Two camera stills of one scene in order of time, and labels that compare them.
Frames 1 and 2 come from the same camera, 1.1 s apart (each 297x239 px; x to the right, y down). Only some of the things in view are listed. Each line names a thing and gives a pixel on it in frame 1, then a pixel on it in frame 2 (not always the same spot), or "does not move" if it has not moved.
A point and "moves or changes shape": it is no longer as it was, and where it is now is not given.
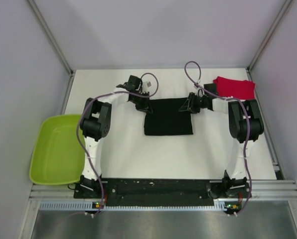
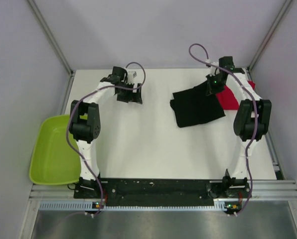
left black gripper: [145, 106] -> [132, 97]
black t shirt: [166, 119] moves or changes shape
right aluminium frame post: [284, 10] does not move
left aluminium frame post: [50, 36] does not move
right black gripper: [193, 96] -> [210, 89]
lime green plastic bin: [56, 158] does not move
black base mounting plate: [163, 192] does not move
